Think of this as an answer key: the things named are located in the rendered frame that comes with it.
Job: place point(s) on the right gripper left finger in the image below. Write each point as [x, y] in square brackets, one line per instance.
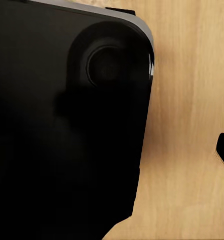
[8, 149]

